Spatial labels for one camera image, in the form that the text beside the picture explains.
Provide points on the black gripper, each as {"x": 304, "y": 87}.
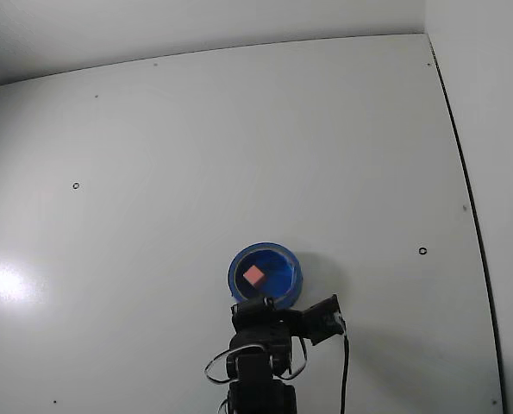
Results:
{"x": 253, "y": 309}

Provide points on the orange foam cube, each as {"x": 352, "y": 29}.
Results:
{"x": 254, "y": 276}

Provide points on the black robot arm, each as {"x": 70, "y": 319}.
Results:
{"x": 256, "y": 379}

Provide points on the blue tape roll bin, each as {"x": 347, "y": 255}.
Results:
{"x": 277, "y": 276}

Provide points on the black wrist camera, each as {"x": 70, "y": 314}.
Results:
{"x": 323, "y": 319}

